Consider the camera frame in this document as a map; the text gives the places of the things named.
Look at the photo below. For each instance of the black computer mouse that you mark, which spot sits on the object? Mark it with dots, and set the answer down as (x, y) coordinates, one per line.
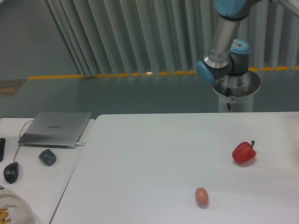
(11, 172)

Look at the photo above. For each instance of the cream striped sleeve forearm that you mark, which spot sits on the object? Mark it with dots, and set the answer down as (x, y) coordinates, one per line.
(14, 209)

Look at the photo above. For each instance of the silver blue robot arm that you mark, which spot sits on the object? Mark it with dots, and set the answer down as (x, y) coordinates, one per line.
(224, 39)

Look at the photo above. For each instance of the red bell pepper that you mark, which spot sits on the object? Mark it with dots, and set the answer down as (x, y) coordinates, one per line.
(244, 152)

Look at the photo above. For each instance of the white pleated curtain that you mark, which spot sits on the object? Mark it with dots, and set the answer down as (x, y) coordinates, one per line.
(116, 37)

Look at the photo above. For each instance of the brown egg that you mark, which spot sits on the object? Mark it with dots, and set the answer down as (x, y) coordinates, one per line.
(201, 196)

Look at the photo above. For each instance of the silver laptop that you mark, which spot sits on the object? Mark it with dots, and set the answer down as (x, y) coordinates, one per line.
(55, 130)

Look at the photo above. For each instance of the black earbuds case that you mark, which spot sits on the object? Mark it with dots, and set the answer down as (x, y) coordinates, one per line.
(47, 157)

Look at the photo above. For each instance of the black phone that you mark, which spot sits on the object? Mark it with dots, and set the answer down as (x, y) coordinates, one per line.
(2, 148)

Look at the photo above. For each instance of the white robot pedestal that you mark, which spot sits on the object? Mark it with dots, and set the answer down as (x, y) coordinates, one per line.
(236, 93)

